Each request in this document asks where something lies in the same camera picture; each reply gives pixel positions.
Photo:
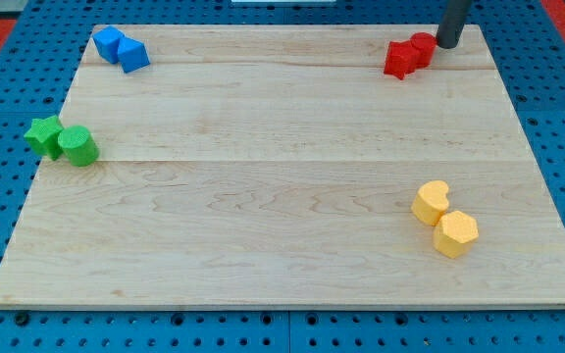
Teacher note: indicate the red star block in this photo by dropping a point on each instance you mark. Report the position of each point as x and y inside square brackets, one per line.
[401, 59]

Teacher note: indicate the green star block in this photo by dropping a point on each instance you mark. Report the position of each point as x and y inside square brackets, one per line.
[42, 137]

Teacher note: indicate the green cylinder block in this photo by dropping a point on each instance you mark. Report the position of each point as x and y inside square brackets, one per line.
[78, 145]

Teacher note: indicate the light wooden board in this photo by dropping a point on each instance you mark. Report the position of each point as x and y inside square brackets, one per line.
[273, 167]

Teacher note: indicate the red cylinder block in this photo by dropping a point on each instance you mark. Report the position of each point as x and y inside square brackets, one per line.
[425, 43]

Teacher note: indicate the blue angled cube block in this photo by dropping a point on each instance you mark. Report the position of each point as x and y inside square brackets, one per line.
[132, 55]

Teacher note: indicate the yellow hexagon block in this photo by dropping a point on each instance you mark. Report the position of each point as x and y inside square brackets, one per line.
[455, 234]

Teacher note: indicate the yellow heart block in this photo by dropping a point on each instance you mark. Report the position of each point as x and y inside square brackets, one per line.
[431, 202]

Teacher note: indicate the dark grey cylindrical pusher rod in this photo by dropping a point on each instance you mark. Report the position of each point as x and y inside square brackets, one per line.
[452, 22]

